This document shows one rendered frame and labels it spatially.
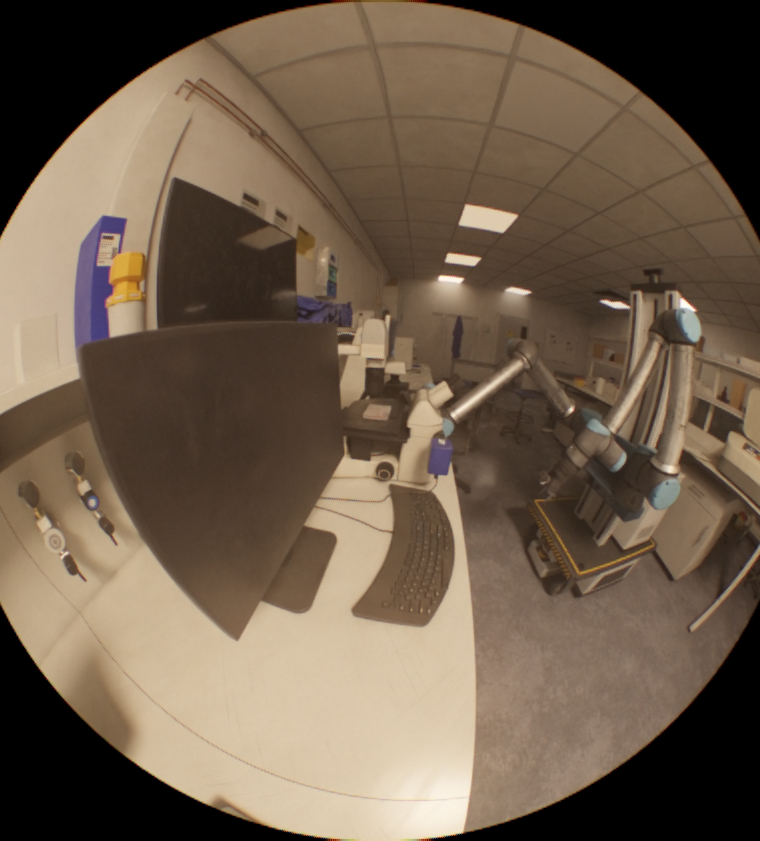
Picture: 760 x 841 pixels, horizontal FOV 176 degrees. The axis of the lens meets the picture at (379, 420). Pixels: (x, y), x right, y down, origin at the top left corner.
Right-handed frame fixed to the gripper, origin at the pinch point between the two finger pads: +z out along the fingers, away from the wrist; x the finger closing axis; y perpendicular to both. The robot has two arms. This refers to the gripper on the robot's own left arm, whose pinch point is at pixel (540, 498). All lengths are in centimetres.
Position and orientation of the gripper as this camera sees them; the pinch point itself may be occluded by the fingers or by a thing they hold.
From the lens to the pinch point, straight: 105.4
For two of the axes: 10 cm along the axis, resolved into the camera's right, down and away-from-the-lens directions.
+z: -4.1, 7.6, 5.0
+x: -2.4, 4.4, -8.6
